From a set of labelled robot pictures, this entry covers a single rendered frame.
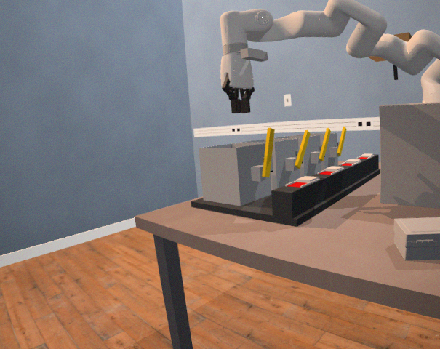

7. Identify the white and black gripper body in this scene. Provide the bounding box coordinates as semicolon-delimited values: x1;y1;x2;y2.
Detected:
221;52;254;89

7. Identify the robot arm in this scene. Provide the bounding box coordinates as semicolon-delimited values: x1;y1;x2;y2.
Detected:
220;0;440;103

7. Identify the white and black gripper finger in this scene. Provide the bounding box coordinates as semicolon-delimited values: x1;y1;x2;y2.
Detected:
240;87;255;113
222;73;241;113

